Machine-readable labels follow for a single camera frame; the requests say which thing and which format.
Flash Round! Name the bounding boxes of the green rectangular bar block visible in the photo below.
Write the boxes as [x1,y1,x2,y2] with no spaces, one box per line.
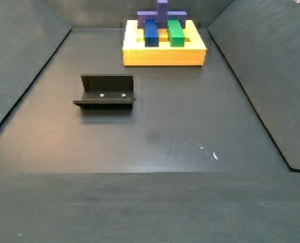
[167,20,186,47]

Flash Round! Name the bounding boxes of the yellow wooden base board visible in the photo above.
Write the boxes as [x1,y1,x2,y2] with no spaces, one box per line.
[122,20,207,66]

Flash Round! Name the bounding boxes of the blue rectangular bar block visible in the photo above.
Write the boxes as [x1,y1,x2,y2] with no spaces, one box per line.
[143,20,159,47]

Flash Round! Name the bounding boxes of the black angled bracket holder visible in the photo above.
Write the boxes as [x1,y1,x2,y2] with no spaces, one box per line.
[73,74,135,107]

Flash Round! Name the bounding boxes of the purple cross-shaped block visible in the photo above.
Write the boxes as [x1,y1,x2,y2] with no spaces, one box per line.
[138,0,187,28]

